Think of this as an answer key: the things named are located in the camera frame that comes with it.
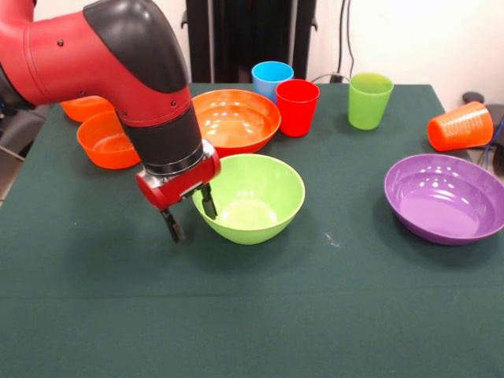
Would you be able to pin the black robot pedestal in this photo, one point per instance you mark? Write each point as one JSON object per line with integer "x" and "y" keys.
{"x": 204, "y": 39}

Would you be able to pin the wide orange bowl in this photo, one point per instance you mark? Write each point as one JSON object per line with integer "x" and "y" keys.
{"x": 236, "y": 118}

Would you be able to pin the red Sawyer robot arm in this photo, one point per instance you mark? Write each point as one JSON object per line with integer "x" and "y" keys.
{"x": 78, "y": 55}

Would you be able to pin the small orange bowl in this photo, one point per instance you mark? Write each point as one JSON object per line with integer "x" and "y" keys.
{"x": 84, "y": 108}
{"x": 102, "y": 153}

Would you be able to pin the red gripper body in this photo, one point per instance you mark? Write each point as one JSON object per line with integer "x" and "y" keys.
{"x": 177, "y": 187}

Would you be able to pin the blue cup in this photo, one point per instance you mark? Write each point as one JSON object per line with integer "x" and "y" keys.
{"x": 267, "y": 78}

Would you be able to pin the orange cup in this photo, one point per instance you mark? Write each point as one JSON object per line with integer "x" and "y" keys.
{"x": 460, "y": 128}

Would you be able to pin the green cup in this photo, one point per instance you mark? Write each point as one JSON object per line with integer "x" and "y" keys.
{"x": 370, "y": 102}

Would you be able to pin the green bowl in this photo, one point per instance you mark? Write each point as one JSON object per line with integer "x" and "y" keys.
{"x": 256, "y": 220}

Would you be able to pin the red cup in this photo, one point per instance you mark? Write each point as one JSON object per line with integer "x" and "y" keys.
{"x": 297, "y": 110}

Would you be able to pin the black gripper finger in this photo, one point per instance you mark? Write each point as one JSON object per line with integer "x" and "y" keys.
{"x": 174, "y": 230}
{"x": 208, "y": 202}

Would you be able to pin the dark green tablecloth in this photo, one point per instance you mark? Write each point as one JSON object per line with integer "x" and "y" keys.
{"x": 236, "y": 295}

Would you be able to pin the purple bowl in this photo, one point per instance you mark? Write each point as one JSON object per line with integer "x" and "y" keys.
{"x": 441, "y": 204}

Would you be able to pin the grey chair base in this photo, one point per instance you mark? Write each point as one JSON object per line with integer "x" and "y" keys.
{"x": 19, "y": 130}

